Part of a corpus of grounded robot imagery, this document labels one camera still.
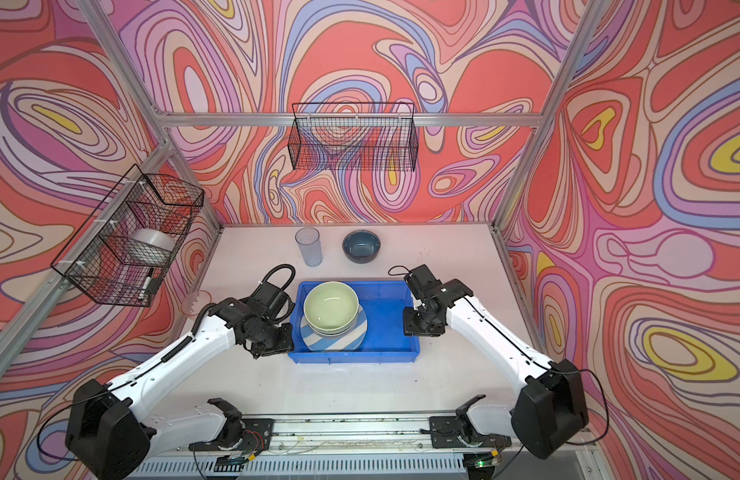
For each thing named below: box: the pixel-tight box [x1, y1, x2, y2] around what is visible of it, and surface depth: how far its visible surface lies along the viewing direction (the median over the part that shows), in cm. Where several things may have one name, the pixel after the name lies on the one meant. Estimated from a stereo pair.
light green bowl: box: [303, 281, 359, 331], surface depth 86 cm
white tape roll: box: [130, 228, 176, 265], surface depth 74 cm
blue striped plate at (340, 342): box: [301, 305, 368, 352], surface depth 86 cm
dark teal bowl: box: [342, 230, 381, 264], surface depth 110 cm
